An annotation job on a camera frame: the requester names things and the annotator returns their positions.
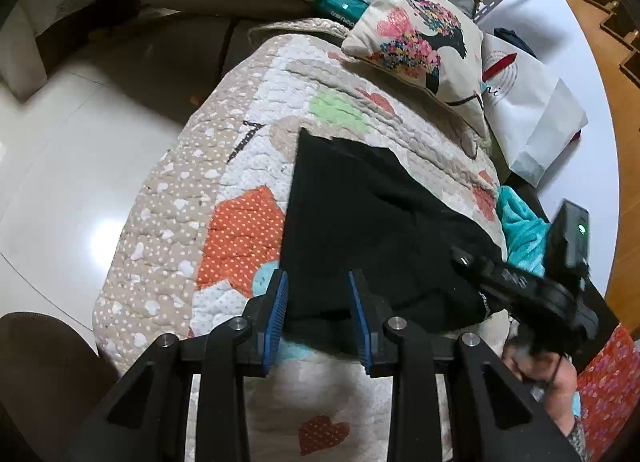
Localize black pants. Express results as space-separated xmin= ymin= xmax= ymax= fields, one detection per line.
xmin=280 ymin=131 xmax=501 ymax=349

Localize operator right hand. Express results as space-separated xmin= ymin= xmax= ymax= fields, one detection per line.
xmin=501 ymin=342 xmax=582 ymax=437

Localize teal fleece blanket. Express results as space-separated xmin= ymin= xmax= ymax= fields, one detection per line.
xmin=497 ymin=186 xmax=550 ymax=277

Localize red floral cloth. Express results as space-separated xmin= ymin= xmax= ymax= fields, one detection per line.
xmin=577 ymin=325 xmax=639 ymax=461

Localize heart patterned quilt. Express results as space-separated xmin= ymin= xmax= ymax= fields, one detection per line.
xmin=93 ymin=18 xmax=506 ymax=461

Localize white paper bag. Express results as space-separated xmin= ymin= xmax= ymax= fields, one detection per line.
xmin=482 ymin=34 xmax=588 ymax=187

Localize floral lady print pillow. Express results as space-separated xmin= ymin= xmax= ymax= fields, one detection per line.
xmin=342 ymin=0 xmax=488 ymax=139

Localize teal box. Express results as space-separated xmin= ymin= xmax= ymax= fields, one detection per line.
xmin=314 ymin=0 xmax=370 ymax=29

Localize wooden staircase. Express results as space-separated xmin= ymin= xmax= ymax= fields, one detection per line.
xmin=570 ymin=0 xmax=639 ymax=314

